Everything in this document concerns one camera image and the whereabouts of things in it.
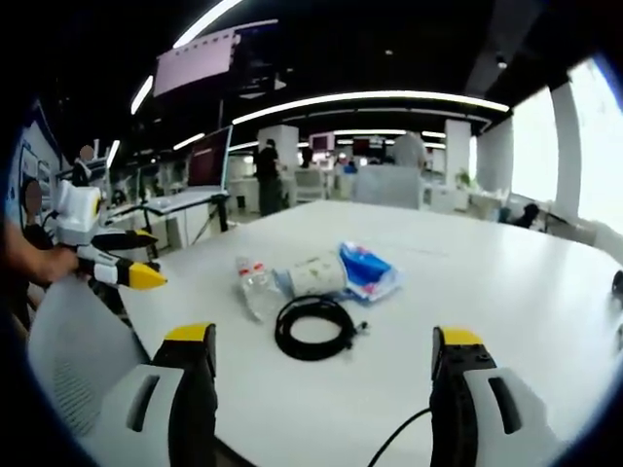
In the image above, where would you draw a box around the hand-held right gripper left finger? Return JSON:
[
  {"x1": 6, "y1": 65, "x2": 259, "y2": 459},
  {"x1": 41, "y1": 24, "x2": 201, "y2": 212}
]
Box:
[{"x1": 92, "y1": 321, "x2": 219, "y2": 467}]

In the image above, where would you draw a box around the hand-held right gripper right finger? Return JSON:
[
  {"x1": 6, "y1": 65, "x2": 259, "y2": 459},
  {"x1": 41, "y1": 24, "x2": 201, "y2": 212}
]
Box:
[{"x1": 429, "y1": 325, "x2": 576, "y2": 467}]

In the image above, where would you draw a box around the clear plastic bottle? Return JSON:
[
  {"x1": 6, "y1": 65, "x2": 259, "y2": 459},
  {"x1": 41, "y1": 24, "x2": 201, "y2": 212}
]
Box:
[{"x1": 235, "y1": 255, "x2": 284, "y2": 323}]

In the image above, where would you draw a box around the blue snack packet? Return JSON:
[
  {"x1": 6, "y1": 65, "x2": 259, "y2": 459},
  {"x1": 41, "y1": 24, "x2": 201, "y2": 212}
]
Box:
[{"x1": 337, "y1": 239, "x2": 406, "y2": 305}]

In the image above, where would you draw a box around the white paper roll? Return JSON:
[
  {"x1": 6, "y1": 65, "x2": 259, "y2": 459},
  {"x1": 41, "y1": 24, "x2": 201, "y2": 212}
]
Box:
[{"x1": 272, "y1": 250, "x2": 349, "y2": 298}]

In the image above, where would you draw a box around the person's left hand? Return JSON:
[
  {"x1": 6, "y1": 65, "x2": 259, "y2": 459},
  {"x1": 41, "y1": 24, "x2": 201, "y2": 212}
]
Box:
[{"x1": 28, "y1": 245, "x2": 82, "y2": 287}]

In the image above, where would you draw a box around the white perforated chair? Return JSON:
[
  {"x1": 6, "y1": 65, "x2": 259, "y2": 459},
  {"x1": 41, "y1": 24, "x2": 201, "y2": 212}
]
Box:
[{"x1": 26, "y1": 276, "x2": 153, "y2": 442}]

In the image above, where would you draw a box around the black tripod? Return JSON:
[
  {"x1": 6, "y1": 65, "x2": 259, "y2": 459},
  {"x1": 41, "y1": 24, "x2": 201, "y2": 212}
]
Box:
[{"x1": 197, "y1": 193, "x2": 231, "y2": 243}]

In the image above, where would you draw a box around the dark standing monitor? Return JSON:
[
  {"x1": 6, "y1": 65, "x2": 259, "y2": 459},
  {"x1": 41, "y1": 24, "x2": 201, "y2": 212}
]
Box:
[{"x1": 186, "y1": 125, "x2": 235, "y2": 192}]

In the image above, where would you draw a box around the white table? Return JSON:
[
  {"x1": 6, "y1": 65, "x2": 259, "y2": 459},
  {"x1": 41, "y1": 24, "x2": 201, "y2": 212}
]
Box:
[{"x1": 112, "y1": 198, "x2": 623, "y2": 467}]

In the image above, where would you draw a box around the hanging pink screen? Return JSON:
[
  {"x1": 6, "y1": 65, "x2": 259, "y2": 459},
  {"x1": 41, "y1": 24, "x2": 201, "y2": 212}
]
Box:
[{"x1": 154, "y1": 27, "x2": 236, "y2": 97}]

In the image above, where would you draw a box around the white mesh chair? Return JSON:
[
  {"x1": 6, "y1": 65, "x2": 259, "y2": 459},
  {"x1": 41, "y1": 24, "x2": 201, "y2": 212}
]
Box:
[{"x1": 293, "y1": 168, "x2": 326, "y2": 204}]

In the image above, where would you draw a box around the grey office chair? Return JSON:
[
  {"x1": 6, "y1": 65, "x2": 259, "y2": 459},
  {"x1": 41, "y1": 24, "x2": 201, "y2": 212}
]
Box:
[{"x1": 351, "y1": 164, "x2": 423, "y2": 211}]

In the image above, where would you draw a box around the long curved ceiling light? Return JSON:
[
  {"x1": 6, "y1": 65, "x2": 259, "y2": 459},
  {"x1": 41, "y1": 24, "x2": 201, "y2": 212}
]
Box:
[{"x1": 231, "y1": 90, "x2": 513, "y2": 126}]

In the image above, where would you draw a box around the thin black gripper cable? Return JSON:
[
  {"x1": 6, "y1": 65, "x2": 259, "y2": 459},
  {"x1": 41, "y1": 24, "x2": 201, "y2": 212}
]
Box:
[{"x1": 366, "y1": 407, "x2": 434, "y2": 467}]

